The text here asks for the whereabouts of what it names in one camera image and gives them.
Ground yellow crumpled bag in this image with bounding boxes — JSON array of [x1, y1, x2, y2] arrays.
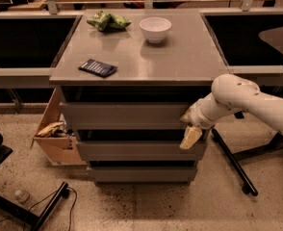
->
[[37, 121, 63, 138]]

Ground clear plastic bottle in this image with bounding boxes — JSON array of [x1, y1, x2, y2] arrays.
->
[[14, 190, 30, 204]]

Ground black stand base right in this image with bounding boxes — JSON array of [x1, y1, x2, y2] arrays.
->
[[210, 128, 283, 197]]

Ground green snack bag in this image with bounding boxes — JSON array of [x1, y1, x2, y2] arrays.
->
[[87, 11, 132, 32]]

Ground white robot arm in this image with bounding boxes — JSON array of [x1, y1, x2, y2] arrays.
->
[[180, 74, 283, 150]]

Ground wooden side box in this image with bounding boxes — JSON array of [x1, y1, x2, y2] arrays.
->
[[34, 90, 85, 166]]

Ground grey middle drawer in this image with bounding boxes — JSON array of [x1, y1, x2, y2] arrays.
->
[[77, 141, 206, 161]]

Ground grey drawer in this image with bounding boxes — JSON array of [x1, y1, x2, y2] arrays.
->
[[77, 141, 206, 161], [60, 102, 189, 130], [87, 167, 197, 183]]

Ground grey top drawer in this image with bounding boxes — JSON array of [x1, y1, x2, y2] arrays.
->
[[60, 102, 189, 130]]

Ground dark blue snack packet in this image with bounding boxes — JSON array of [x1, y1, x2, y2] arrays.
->
[[78, 59, 117, 78]]

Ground white bowl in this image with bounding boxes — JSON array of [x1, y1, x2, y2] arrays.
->
[[140, 17, 171, 43]]

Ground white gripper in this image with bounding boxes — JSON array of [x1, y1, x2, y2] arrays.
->
[[180, 101, 215, 150]]

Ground grey bottom drawer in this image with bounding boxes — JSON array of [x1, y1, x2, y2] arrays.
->
[[87, 167, 197, 183]]

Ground black cable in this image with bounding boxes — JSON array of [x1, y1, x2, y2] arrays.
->
[[0, 186, 78, 231]]

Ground grey drawer cabinet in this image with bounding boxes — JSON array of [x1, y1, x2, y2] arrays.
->
[[48, 7, 235, 188]]

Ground black floor stand leg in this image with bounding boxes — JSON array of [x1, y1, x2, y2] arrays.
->
[[0, 144, 69, 231]]

